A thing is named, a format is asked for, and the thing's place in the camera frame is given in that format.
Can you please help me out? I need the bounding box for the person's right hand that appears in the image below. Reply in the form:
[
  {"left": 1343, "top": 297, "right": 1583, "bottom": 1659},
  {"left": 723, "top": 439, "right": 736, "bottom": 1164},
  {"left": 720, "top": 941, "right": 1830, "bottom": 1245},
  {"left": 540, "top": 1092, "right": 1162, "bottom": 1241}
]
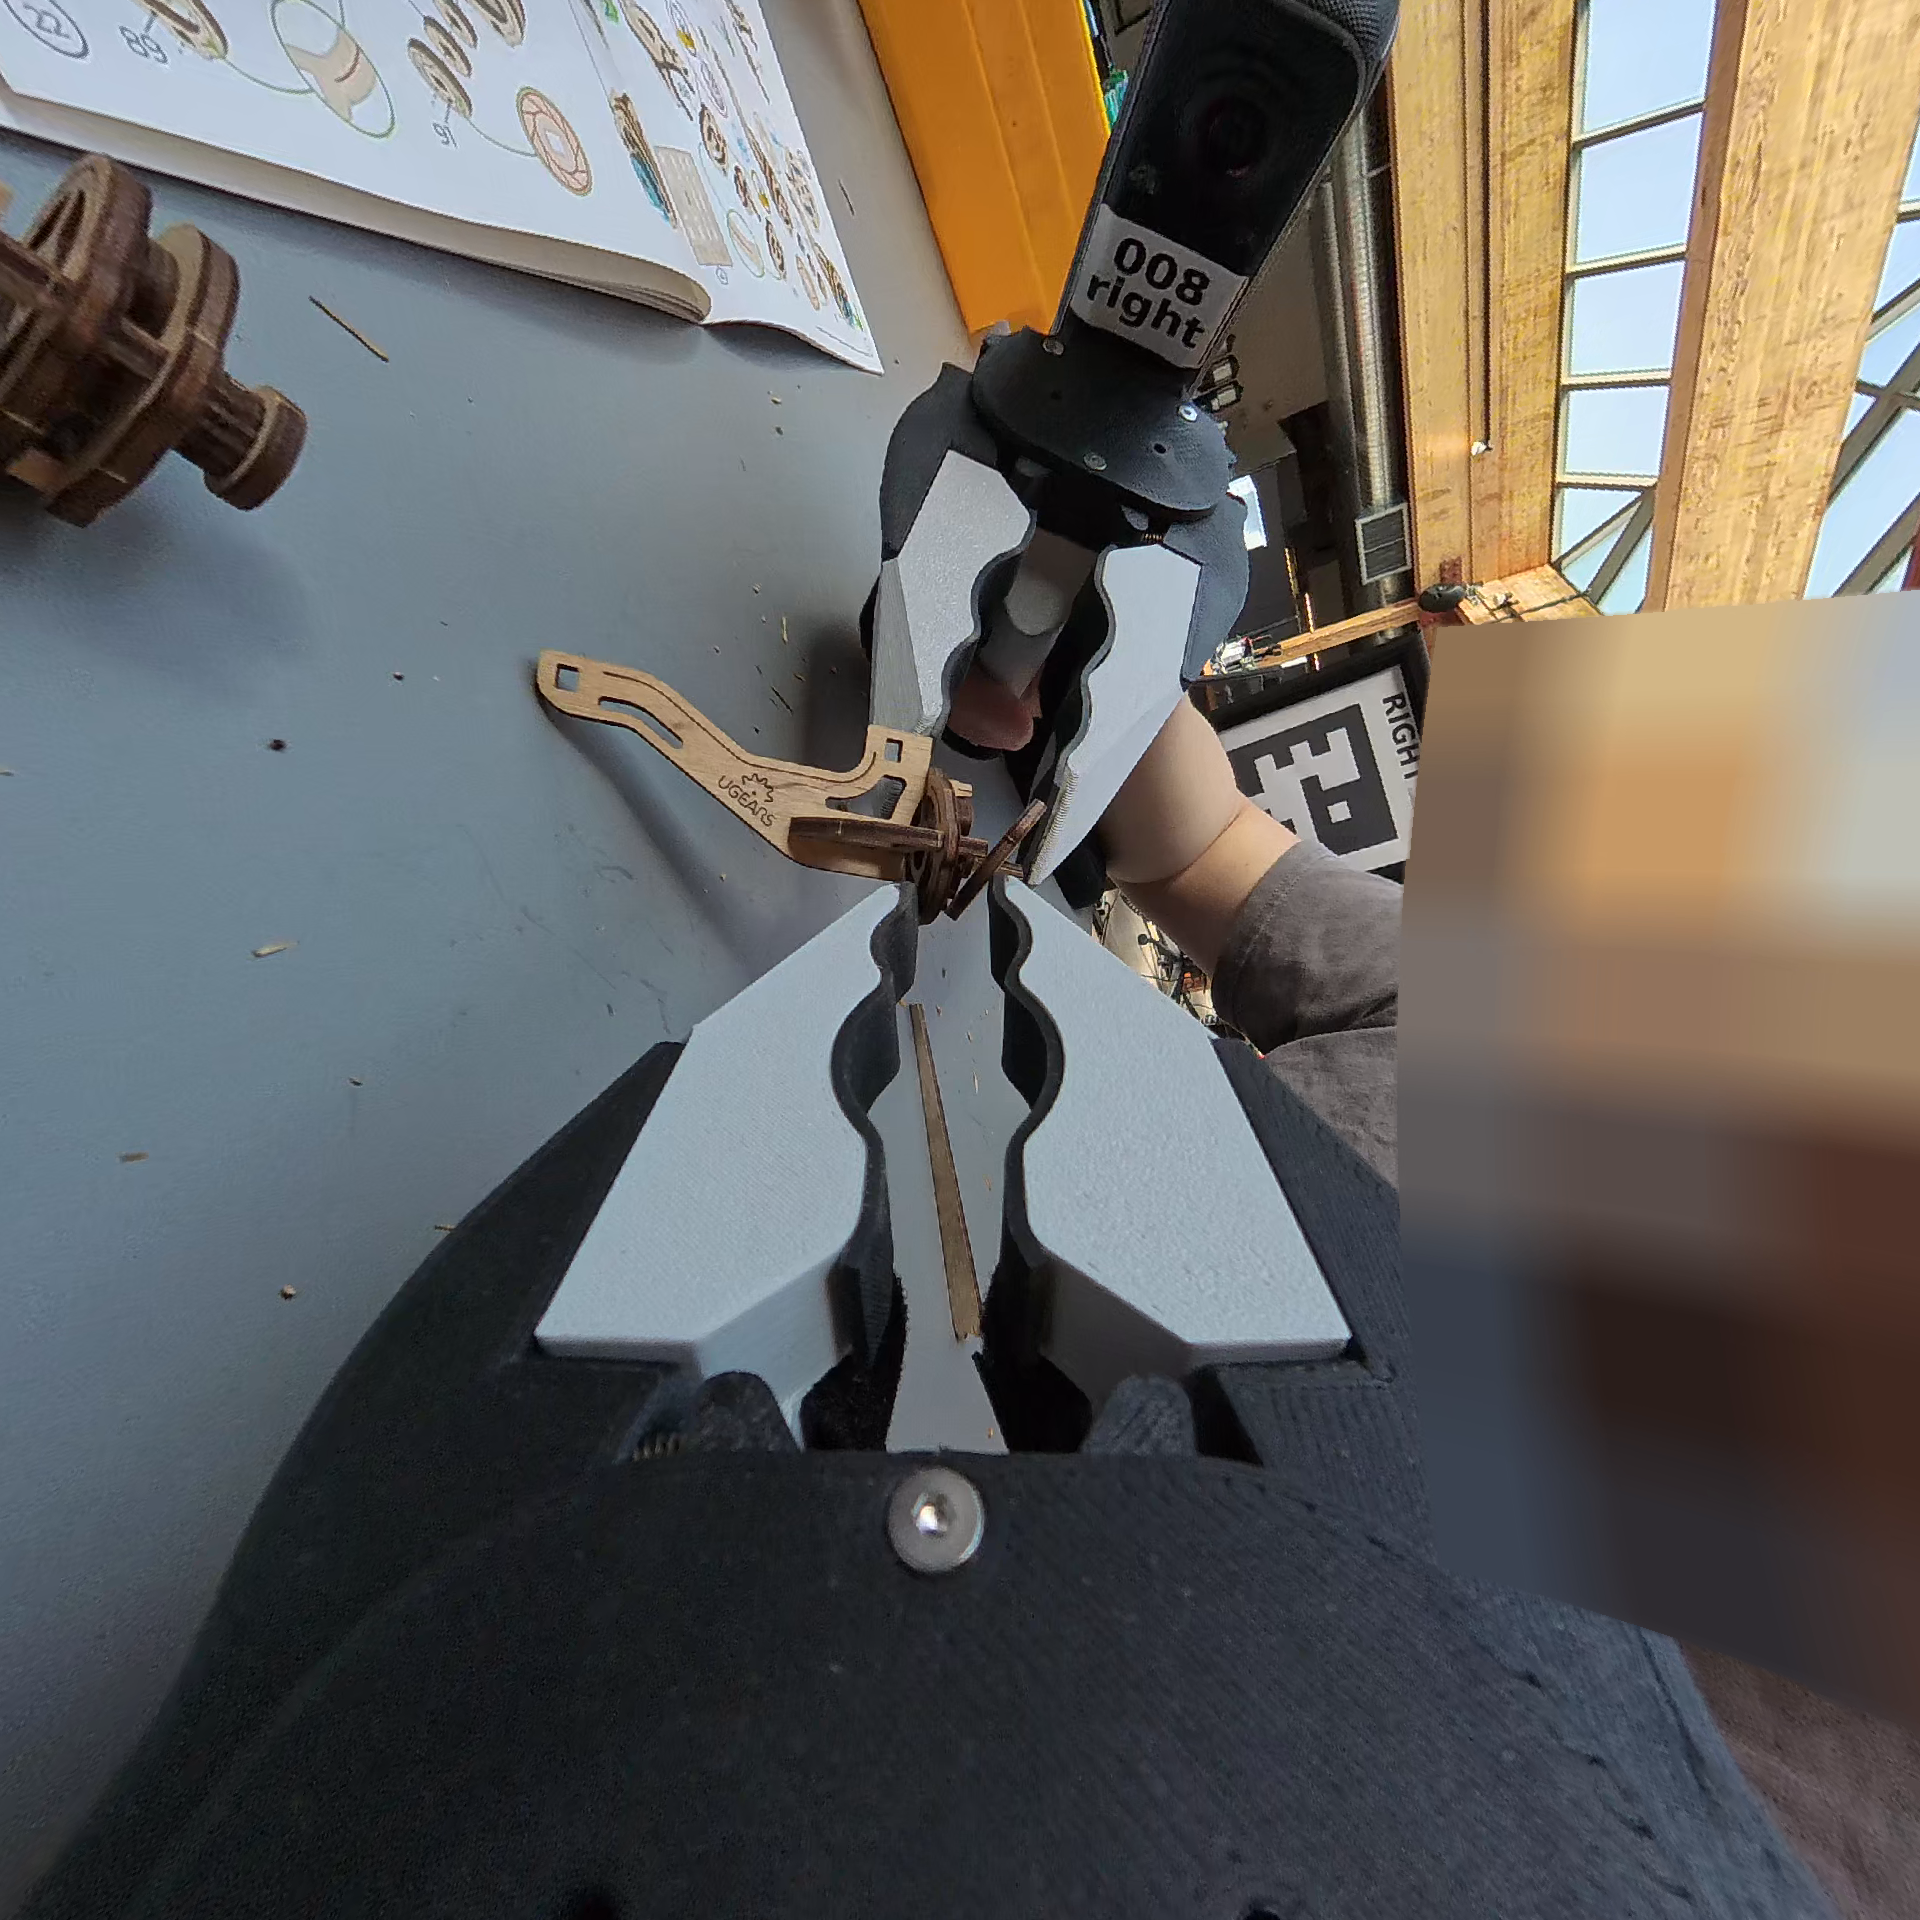
[{"left": 942, "top": 665, "right": 1300, "bottom": 978}]

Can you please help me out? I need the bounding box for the wooden pillar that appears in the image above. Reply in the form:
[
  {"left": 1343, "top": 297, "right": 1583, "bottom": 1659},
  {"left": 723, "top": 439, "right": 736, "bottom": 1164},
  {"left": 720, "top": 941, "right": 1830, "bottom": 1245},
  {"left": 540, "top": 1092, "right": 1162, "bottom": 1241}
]
[{"left": 1642, "top": 0, "right": 1920, "bottom": 608}]

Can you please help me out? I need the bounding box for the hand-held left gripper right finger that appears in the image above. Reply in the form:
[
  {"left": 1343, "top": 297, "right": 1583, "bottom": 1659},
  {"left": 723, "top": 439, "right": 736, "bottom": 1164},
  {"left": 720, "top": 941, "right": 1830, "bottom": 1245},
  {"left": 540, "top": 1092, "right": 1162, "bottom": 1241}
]
[{"left": 989, "top": 878, "right": 1350, "bottom": 1449}]

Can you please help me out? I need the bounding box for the yellow plastic bin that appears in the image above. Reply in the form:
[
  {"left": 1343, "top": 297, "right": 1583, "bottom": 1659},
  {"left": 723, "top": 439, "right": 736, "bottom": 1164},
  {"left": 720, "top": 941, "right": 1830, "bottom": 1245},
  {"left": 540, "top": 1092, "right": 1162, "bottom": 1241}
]
[{"left": 853, "top": 0, "right": 1113, "bottom": 341}]

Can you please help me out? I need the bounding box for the instruction booklet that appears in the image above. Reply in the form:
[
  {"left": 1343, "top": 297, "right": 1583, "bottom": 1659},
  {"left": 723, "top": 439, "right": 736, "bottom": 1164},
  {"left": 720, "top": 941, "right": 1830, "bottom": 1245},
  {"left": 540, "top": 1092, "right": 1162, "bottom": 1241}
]
[{"left": 0, "top": 0, "right": 886, "bottom": 377}]

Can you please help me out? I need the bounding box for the wooden lever part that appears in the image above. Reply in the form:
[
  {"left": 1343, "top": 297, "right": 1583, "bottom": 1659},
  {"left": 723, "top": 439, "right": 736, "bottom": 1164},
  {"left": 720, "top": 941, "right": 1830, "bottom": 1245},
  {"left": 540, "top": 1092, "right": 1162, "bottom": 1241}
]
[{"left": 533, "top": 649, "right": 980, "bottom": 919}]

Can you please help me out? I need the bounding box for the wooden rail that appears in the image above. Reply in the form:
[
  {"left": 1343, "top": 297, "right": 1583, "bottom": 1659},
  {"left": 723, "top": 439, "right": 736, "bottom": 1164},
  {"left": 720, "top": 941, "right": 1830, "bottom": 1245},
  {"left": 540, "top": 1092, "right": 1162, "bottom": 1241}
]
[{"left": 1246, "top": 598, "right": 1433, "bottom": 665}]

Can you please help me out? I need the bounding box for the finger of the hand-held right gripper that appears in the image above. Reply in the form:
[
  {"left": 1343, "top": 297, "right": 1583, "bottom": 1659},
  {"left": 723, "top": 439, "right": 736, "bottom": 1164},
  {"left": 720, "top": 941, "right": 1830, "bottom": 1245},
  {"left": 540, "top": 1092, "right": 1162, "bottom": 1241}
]
[
  {"left": 1022, "top": 541, "right": 1204, "bottom": 892},
  {"left": 864, "top": 445, "right": 1039, "bottom": 752}
]

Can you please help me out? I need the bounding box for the silver ventilation duct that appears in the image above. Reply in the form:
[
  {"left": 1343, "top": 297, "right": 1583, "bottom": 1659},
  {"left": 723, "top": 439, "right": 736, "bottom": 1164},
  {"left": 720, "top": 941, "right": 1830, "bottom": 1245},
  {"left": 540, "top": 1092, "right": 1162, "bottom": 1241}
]
[{"left": 1320, "top": 121, "right": 1412, "bottom": 521}]

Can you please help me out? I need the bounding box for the small wooden disc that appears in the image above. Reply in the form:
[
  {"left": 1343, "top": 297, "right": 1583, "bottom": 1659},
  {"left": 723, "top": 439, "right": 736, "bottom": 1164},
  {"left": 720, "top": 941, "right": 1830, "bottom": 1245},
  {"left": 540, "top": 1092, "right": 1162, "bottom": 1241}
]
[{"left": 960, "top": 799, "right": 1050, "bottom": 919}]

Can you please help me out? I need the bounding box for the wooden gear assembly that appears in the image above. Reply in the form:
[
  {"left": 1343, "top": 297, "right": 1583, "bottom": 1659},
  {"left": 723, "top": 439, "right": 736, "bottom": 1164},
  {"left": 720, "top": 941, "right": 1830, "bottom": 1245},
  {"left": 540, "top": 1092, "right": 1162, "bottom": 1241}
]
[{"left": 0, "top": 148, "right": 312, "bottom": 531}]

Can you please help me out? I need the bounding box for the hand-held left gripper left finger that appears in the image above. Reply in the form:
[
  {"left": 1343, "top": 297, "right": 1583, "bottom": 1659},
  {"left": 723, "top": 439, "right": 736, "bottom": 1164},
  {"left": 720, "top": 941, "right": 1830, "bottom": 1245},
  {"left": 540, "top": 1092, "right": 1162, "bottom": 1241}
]
[{"left": 532, "top": 885, "right": 920, "bottom": 1449}]

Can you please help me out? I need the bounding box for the thin wooden strip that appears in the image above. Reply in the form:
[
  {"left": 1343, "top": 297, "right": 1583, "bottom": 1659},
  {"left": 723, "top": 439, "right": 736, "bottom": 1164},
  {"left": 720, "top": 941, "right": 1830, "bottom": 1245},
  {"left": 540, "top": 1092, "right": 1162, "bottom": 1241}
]
[{"left": 906, "top": 1002, "right": 986, "bottom": 1341}]

